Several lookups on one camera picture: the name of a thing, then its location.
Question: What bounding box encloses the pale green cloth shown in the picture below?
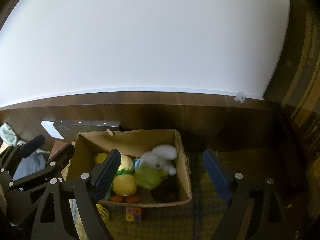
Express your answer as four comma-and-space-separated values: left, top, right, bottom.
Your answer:
0, 123, 19, 145

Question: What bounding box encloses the grey socket with small ports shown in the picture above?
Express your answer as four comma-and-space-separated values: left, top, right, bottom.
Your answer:
54, 120, 92, 140

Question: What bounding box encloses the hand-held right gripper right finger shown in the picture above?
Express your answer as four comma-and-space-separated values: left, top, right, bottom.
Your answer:
202, 149, 288, 240

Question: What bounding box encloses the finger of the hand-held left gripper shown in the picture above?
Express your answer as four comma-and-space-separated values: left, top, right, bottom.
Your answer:
0, 134, 46, 178
8, 144, 75, 193

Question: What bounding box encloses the white wall switch panel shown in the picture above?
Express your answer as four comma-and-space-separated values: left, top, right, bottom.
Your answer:
41, 121, 64, 140

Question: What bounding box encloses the colourful toy cube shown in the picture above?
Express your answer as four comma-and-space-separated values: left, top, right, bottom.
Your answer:
126, 207, 142, 222

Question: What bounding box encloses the yellow blue plaid blanket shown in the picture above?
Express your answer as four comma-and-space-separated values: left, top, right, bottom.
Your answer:
61, 152, 250, 240

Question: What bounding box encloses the blue bed quilt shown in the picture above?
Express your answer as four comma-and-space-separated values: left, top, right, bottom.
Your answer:
12, 150, 48, 180

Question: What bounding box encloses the white bunny plush toy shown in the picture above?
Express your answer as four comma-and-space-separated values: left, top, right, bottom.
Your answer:
134, 144, 178, 176

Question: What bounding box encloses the yellow duck plush toy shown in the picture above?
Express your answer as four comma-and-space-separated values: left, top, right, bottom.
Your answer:
110, 154, 142, 203

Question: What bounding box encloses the brown cardboard box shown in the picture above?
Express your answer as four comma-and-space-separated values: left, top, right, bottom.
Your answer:
65, 129, 192, 208

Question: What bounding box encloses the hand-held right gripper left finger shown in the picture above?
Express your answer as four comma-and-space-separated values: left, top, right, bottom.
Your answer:
30, 149, 122, 240

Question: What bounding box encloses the light green plush toy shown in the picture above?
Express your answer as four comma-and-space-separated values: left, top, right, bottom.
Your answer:
134, 166, 167, 189

